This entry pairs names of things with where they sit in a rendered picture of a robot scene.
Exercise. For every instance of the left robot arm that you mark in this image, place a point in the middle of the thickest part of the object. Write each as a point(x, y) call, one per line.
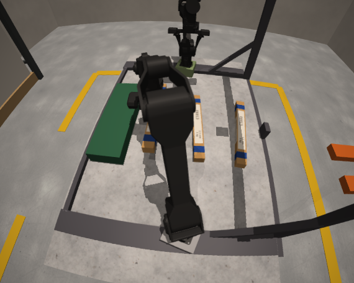
point(170, 115)

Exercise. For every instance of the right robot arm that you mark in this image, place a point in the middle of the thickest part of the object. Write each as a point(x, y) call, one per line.
point(190, 8)

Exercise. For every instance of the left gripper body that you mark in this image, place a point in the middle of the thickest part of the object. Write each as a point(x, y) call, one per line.
point(133, 100)

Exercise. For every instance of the brown rectangular pack with blue band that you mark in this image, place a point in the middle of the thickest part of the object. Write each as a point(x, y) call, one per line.
point(198, 137)

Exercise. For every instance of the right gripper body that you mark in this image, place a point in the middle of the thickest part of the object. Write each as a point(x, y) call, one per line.
point(176, 31)

